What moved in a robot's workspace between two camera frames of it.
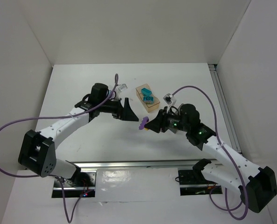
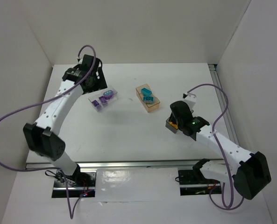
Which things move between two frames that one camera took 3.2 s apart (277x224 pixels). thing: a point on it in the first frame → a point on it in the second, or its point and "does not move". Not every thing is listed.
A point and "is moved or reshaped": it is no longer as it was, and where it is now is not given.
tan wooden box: x=149 y=108 does not move
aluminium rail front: x=88 y=164 does not move
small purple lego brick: x=145 y=119 is moved or reshaped
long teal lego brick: x=148 y=98 does not move
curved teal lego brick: x=145 y=92 does not move
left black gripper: x=124 y=110 → x=101 y=79
